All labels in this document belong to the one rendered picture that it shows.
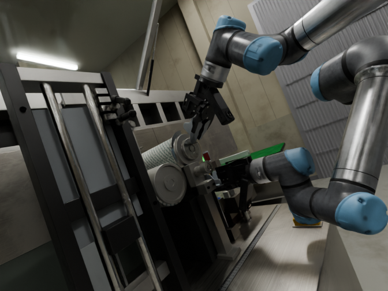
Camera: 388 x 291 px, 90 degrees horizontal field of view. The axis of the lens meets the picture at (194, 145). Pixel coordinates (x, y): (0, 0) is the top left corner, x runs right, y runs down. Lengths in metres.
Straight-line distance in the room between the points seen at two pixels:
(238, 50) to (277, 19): 3.87
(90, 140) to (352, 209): 0.49
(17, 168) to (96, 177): 0.45
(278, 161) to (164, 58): 4.80
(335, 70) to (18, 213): 0.99
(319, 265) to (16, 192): 0.83
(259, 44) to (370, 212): 0.38
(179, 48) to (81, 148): 4.71
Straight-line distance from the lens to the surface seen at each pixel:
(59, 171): 0.37
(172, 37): 5.18
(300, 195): 0.56
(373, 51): 0.64
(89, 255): 0.56
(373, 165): 0.51
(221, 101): 0.58
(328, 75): 0.71
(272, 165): 0.56
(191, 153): 0.64
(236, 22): 0.55
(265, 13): 4.44
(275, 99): 4.08
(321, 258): 0.59
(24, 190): 0.79
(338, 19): 0.53
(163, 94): 1.19
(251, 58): 0.47
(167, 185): 0.57
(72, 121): 0.40
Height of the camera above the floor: 1.23
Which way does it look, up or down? 3 degrees up
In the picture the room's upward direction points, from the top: 21 degrees counter-clockwise
